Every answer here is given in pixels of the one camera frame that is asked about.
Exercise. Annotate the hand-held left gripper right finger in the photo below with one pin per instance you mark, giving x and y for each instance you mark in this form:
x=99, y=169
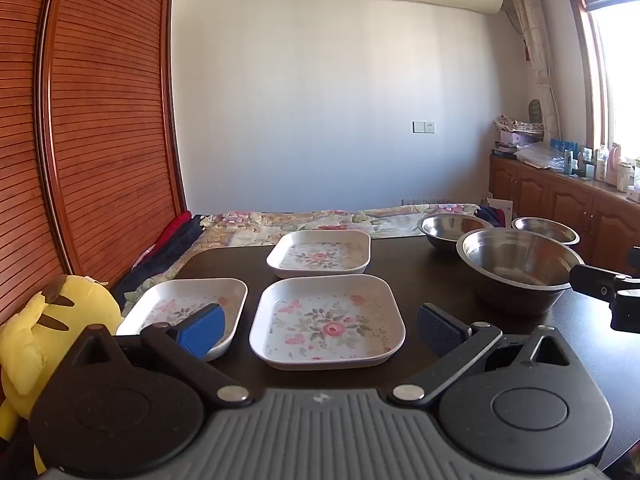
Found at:
x=435, y=331

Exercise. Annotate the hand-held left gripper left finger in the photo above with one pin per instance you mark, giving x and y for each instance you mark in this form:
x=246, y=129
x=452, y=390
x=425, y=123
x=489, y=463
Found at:
x=202, y=331

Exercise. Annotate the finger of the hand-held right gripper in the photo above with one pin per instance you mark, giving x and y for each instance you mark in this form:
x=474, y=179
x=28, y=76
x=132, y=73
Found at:
x=590, y=280
x=626, y=315

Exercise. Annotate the white floral square plate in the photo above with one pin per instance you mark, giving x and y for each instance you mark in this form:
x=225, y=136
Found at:
x=325, y=325
x=165, y=305
x=320, y=257

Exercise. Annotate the small stainless steel bowl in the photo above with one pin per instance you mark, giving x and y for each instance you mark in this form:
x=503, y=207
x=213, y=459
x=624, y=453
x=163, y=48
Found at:
x=545, y=230

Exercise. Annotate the large stainless steel bowl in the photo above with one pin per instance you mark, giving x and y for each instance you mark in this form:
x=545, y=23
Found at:
x=520, y=265

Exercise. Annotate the medium stainless steel bowl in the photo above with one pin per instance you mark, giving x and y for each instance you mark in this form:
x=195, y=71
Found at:
x=445, y=230

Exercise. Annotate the dark blue cloth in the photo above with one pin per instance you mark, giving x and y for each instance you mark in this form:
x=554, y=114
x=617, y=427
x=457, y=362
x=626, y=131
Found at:
x=160, y=265

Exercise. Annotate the wooden cabinet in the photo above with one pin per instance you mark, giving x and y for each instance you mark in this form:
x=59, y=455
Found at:
x=550, y=200

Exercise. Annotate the red cloth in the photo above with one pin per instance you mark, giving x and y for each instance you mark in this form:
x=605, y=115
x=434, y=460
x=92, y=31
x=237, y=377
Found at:
x=172, y=232

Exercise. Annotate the white paper bag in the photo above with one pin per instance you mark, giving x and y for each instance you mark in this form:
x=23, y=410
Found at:
x=502, y=210

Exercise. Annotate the row of toiletry bottles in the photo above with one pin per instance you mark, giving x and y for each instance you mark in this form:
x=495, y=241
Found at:
x=602, y=162

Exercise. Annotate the clear plastic bag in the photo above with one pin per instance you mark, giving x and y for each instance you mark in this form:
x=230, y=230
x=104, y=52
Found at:
x=542, y=156

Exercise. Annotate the floral bedspread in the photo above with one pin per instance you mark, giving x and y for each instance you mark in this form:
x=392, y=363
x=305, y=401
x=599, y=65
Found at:
x=300, y=221

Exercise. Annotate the stack of papers and books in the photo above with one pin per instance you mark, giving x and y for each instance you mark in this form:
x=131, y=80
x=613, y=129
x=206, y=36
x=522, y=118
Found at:
x=517, y=132

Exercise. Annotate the yellow plush toy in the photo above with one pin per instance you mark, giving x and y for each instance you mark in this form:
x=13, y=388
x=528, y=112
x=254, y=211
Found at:
x=35, y=340

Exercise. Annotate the wooden slatted wardrobe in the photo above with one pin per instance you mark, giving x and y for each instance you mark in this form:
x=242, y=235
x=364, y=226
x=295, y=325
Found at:
x=100, y=110

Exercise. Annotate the patterned beige curtain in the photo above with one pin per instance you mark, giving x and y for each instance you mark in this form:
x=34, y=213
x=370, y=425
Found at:
x=535, y=35

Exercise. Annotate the white wall socket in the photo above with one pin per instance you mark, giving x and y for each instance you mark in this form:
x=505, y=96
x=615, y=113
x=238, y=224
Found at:
x=424, y=127

